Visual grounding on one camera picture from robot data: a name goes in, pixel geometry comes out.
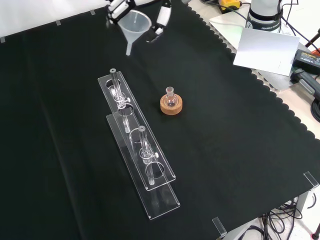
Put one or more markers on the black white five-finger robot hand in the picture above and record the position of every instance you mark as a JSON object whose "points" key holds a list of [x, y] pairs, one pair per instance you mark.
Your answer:
{"points": [[163, 15]]}

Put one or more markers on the clear plastic funnel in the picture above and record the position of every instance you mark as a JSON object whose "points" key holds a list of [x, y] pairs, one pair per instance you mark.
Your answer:
{"points": [[135, 23]]}

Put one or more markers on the glass round-bottom flask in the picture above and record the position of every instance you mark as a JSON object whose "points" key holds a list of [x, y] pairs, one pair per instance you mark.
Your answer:
{"points": [[171, 100]]}

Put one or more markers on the clear funnel stand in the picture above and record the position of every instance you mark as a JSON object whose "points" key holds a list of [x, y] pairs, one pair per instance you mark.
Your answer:
{"points": [[140, 160]]}

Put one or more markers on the yellow stop button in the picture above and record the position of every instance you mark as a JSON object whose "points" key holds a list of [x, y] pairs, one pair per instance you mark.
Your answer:
{"points": [[230, 4]]}

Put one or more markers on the clear cloth clip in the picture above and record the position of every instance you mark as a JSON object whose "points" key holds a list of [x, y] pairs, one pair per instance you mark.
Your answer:
{"points": [[311, 178], [92, 12], [219, 226], [58, 22], [2, 40]]}

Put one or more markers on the black cloth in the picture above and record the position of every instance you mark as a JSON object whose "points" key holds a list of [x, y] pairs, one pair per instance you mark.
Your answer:
{"points": [[225, 130]]}

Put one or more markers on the black power adapter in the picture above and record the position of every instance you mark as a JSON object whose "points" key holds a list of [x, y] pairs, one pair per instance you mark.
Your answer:
{"points": [[307, 58]]}

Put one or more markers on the black grey clamp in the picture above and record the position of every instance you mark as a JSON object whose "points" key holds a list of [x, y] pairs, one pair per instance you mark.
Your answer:
{"points": [[306, 81]]}

